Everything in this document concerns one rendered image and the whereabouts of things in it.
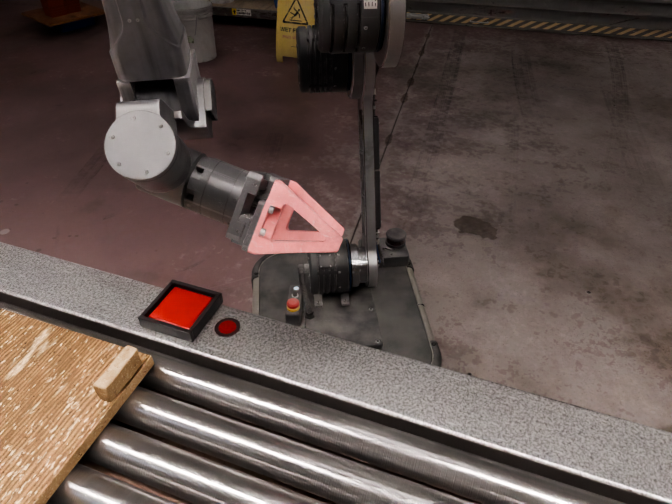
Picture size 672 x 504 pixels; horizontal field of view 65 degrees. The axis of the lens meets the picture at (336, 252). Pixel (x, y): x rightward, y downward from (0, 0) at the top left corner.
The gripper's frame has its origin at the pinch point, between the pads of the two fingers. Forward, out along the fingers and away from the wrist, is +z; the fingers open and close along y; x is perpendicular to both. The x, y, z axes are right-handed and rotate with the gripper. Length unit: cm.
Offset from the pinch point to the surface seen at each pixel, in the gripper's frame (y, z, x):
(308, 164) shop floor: -227, -25, 6
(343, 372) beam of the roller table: -6.9, 6.9, -15.0
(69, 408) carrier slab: 0.3, -19.0, -27.0
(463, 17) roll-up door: -424, 36, 170
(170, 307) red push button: -13.2, -15.9, -17.6
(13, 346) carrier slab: -6.4, -29.9, -26.5
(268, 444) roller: 1.5, 1.7, -22.1
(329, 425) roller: -0.7, 7.0, -18.8
